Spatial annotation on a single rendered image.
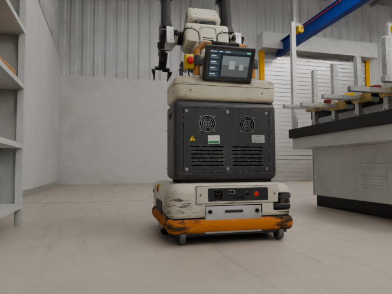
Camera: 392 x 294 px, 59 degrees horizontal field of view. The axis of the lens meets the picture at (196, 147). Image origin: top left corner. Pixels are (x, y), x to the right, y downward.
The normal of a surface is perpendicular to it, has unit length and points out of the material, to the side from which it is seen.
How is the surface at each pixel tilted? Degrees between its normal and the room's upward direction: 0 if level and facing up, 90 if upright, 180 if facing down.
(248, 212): 90
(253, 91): 90
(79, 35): 90
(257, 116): 90
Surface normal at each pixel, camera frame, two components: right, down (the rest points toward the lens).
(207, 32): 0.23, -0.20
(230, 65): 0.22, 0.36
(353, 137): -0.97, -0.01
